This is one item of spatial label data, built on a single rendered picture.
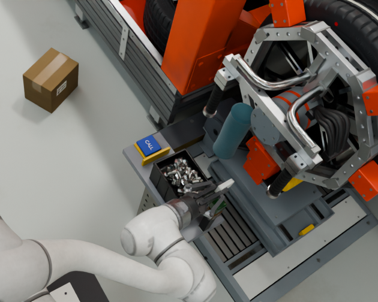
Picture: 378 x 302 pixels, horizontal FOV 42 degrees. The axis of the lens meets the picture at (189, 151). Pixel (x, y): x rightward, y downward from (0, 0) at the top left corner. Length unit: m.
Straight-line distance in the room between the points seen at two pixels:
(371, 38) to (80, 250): 0.96
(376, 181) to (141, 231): 0.72
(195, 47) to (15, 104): 1.08
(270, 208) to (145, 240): 0.97
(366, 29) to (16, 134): 1.61
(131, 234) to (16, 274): 0.47
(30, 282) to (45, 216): 1.32
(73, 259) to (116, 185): 1.29
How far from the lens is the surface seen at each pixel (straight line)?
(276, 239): 2.19
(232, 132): 1.72
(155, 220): 1.30
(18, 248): 0.90
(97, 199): 2.24
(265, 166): 1.86
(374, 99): 1.41
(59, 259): 0.96
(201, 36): 1.70
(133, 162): 1.83
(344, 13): 1.51
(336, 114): 1.41
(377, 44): 1.47
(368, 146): 1.49
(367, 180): 1.56
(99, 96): 2.54
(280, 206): 2.17
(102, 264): 1.08
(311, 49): 1.65
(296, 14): 1.55
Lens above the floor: 2.03
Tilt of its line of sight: 56 degrees down
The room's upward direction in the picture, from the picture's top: 23 degrees clockwise
